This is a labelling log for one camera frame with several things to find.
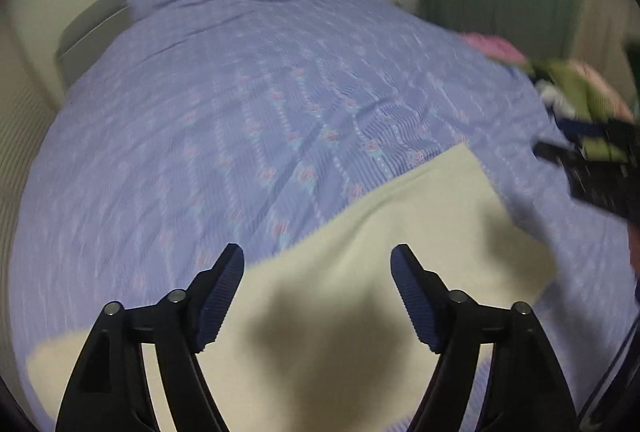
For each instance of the pink cloth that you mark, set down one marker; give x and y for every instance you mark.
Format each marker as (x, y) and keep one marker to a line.
(492, 46)

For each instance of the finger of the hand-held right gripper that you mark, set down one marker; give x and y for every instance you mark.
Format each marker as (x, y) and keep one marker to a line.
(555, 153)

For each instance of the pile of colourful clothes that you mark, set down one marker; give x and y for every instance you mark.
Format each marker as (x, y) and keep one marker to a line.
(585, 87)

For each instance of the purple floral bed sheet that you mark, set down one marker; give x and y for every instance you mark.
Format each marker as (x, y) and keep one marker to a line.
(210, 112)

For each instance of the white ribbed wall panel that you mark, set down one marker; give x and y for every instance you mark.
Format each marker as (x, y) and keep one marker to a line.
(25, 122)

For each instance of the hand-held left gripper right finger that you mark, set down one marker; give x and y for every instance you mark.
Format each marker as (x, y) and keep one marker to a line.
(417, 302)

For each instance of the cream pants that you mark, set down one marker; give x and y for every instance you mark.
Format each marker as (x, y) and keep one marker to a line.
(360, 252)

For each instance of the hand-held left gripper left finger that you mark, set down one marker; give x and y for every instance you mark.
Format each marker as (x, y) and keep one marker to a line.
(218, 302)

